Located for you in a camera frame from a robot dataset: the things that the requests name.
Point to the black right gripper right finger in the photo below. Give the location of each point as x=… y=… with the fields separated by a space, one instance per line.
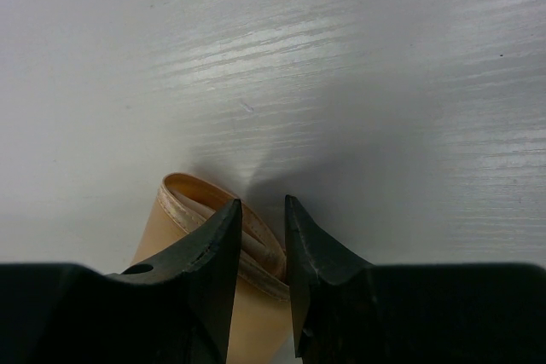
x=347 y=310

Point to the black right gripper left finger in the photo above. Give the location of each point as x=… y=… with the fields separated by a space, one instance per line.
x=173 y=307

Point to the beige cloth napkin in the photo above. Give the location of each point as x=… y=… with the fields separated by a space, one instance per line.
x=261 y=318

